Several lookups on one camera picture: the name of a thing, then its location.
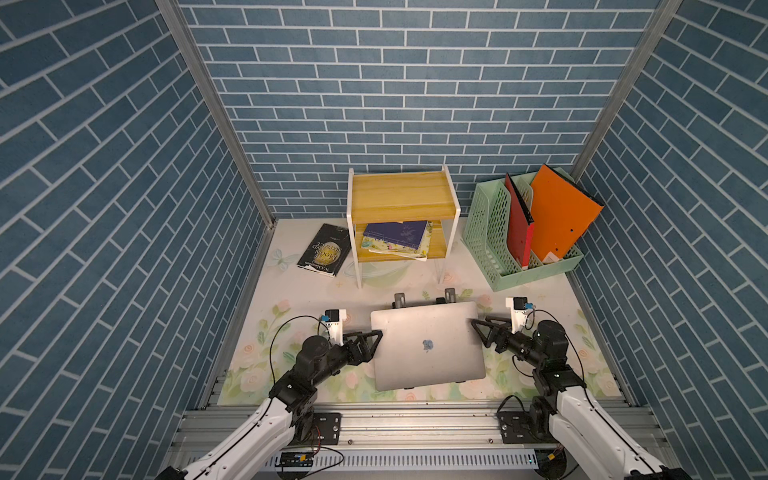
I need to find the red file folder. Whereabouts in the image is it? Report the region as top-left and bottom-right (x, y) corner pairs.
(505, 174), (535, 270)

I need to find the black mounting plate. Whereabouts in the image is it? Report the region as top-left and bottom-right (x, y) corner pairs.
(289, 412), (343, 446)
(496, 410), (557, 444)

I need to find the floral table mat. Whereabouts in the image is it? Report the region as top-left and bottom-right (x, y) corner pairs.
(217, 261), (621, 406)

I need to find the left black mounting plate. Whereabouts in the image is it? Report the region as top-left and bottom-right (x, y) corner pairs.
(289, 412), (343, 446)

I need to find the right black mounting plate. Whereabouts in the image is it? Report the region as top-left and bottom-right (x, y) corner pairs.
(496, 410), (557, 444)

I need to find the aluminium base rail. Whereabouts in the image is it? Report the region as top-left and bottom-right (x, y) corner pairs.
(161, 400), (680, 478)

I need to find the white and wood shelf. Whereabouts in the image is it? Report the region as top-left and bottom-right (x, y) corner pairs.
(346, 165), (461, 287)

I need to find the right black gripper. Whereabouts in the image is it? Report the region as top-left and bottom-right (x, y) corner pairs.
(472, 314), (544, 370)

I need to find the green mesh file rack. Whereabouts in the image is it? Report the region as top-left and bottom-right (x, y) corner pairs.
(462, 173), (584, 292)

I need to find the black book on table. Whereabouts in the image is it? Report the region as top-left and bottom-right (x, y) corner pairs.
(297, 223), (351, 277)

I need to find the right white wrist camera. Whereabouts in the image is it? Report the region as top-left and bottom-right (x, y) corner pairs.
(505, 296), (532, 332)

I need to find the grey laptop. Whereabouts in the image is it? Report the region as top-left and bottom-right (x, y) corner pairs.
(370, 302), (486, 391)

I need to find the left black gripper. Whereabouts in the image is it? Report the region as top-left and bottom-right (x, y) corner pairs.
(308, 330), (381, 388)

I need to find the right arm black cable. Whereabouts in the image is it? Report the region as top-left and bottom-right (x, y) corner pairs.
(495, 308), (661, 475)

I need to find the colourful picture book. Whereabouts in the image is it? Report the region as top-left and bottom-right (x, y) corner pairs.
(361, 221), (432, 261)

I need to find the dark blue book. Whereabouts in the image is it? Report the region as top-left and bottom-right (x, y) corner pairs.
(361, 221), (429, 253)

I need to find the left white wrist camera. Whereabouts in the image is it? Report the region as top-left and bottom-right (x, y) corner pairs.
(321, 309), (347, 345)

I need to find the orange file folder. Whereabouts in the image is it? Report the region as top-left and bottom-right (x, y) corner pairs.
(531, 165), (604, 264)

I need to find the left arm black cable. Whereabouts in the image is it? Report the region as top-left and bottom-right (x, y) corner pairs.
(268, 314), (331, 388)

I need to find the black folding laptop stand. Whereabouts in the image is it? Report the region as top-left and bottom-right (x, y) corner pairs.
(391, 288), (457, 309)

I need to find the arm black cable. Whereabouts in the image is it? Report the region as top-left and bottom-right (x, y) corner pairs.
(495, 308), (661, 475)
(268, 314), (331, 388)

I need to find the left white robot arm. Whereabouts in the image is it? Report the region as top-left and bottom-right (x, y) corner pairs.
(157, 330), (383, 479)

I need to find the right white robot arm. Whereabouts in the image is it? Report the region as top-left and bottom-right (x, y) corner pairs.
(471, 319), (690, 479)

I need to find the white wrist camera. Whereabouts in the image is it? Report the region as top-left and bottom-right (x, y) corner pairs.
(505, 296), (532, 332)
(321, 309), (347, 345)

